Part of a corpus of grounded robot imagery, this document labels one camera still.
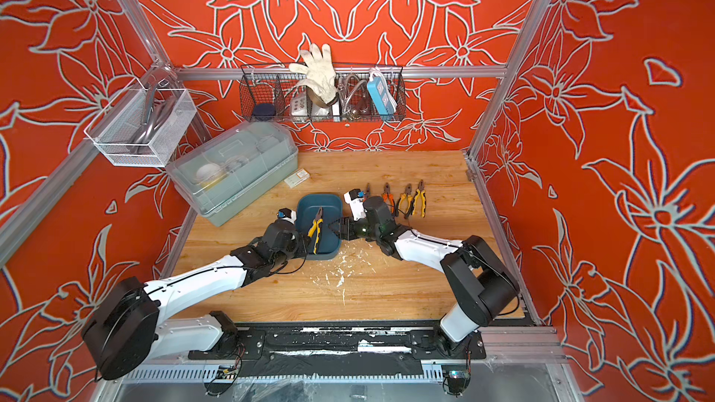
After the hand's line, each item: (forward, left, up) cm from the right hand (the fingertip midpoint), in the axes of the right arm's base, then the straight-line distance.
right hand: (328, 226), depth 83 cm
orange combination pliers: (+20, -20, -12) cm, 31 cm away
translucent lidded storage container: (+15, +32, +6) cm, 36 cm away
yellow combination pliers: (+3, +4, -4) cm, 6 cm away
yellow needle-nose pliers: (+22, -33, -11) cm, 41 cm away
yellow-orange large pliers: (+21, -28, -11) cm, 36 cm away
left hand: (-1, +5, -5) cm, 7 cm away
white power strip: (+38, +12, +18) cm, 43 cm away
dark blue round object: (+38, +25, +15) cm, 48 cm away
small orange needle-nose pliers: (+23, -13, -12) cm, 29 cm away
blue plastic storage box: (+15, +10, -11) cm, 21 cm away
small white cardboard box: (+28, +17, -11) cm, 34 cm away
